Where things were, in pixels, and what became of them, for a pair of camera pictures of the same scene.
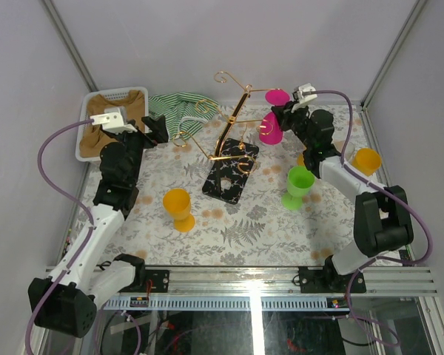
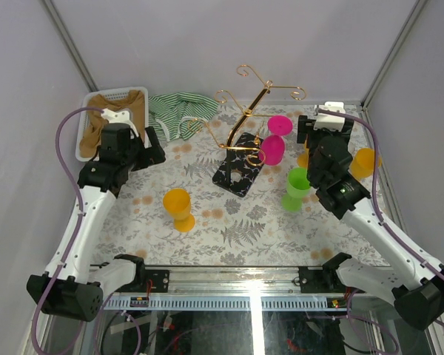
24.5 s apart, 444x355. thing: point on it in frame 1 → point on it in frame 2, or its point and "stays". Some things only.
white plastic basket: [120, 93] stays
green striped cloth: [184, 113] stays
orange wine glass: [300, 160] stays
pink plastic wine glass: [271, 131] → [272, 146]
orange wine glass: [177, 204] stays
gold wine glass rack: [231, 158] → [231, 171]
